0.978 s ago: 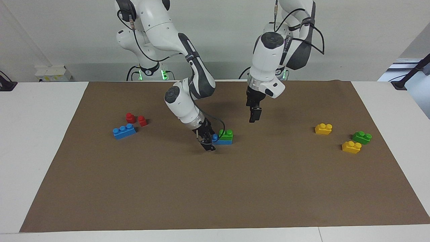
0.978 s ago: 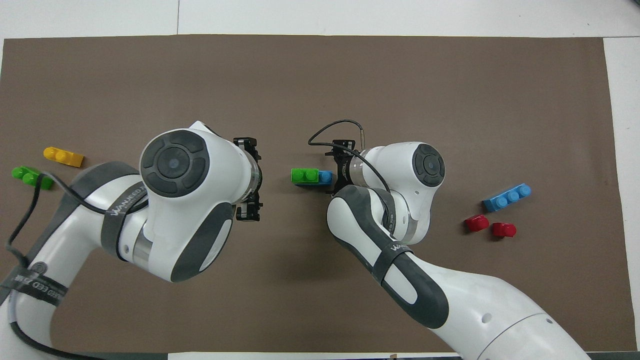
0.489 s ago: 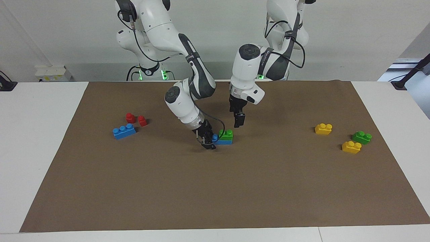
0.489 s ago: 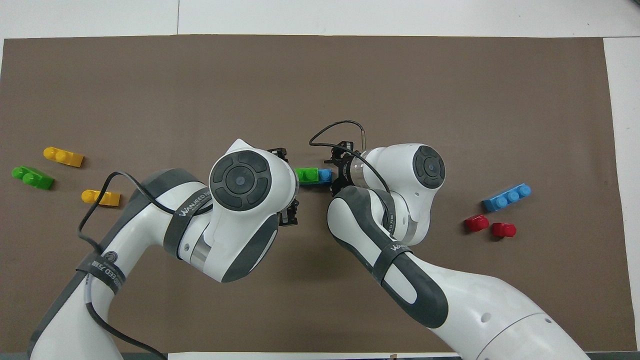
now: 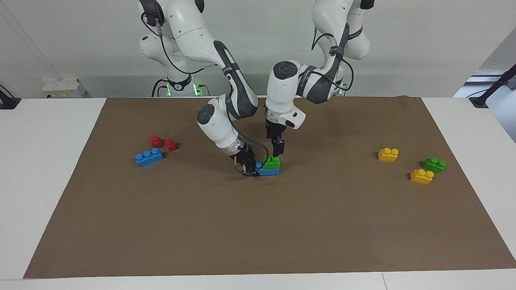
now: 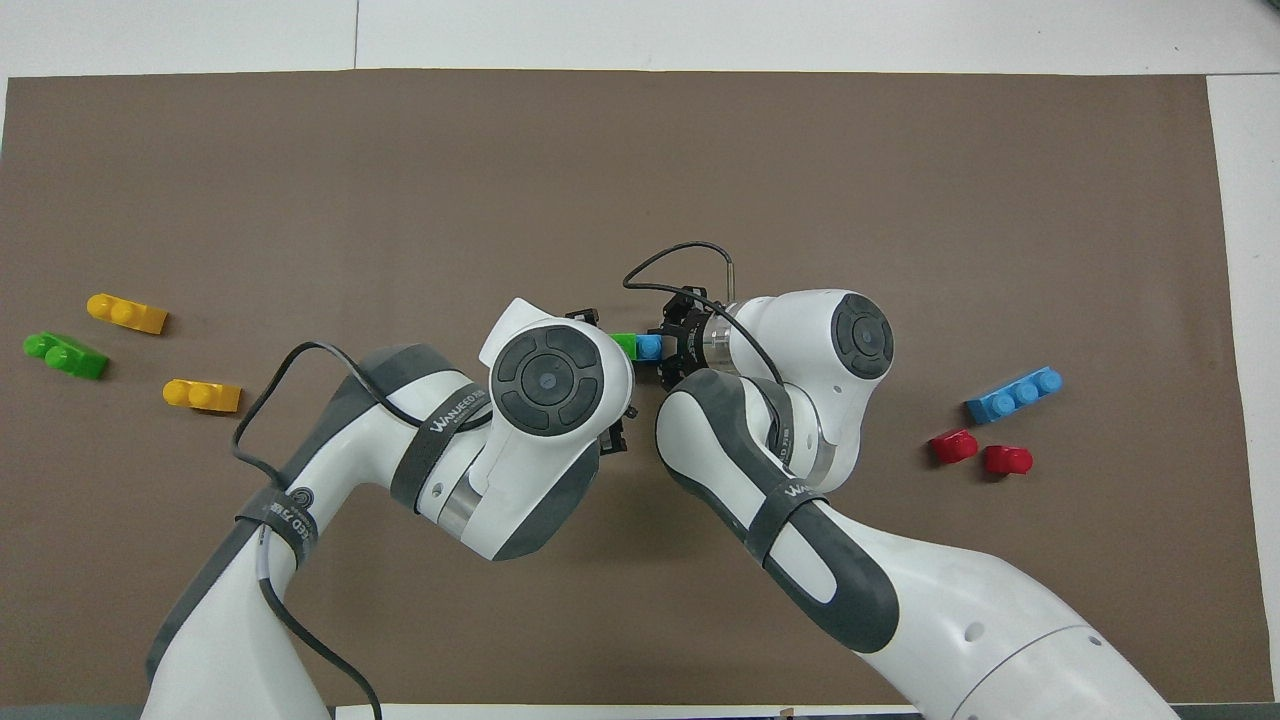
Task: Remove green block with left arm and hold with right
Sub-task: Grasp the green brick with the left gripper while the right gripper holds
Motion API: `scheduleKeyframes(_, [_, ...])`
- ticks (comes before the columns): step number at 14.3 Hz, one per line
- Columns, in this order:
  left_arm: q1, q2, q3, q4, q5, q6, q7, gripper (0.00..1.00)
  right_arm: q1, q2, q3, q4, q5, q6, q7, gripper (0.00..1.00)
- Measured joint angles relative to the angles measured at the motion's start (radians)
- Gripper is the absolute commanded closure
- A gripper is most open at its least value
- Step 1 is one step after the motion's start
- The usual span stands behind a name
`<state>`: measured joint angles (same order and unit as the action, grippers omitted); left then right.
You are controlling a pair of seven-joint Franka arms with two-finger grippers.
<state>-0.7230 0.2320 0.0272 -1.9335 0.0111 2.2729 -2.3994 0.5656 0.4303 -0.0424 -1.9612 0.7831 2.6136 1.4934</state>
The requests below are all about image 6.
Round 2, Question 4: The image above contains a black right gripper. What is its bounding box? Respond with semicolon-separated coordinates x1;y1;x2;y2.
565;288;723;458

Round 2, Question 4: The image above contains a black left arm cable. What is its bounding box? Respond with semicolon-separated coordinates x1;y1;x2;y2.
231;341;493;720

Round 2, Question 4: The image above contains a brown paper table mat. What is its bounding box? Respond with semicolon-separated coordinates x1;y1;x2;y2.
0;68;1277;707

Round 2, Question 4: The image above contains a yellow two-stud toy block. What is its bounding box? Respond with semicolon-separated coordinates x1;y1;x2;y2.
162;378;243;414
86;292;169;336

